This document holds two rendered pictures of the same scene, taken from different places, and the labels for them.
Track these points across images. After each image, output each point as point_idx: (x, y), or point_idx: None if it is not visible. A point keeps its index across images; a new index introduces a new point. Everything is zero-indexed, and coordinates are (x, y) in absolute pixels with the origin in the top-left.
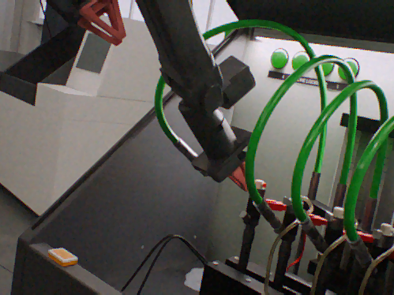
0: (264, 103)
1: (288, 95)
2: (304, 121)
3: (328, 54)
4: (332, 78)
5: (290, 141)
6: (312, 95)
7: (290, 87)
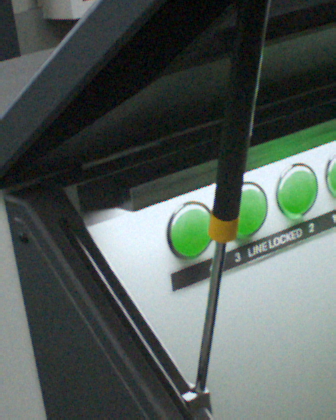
0: (187, 357)
1: (239, 299)
2: (293, 332)
3: (293, 161)
4: (319, 207)
5: (280, 392)
6: (290, 266)
7: (238, 279)
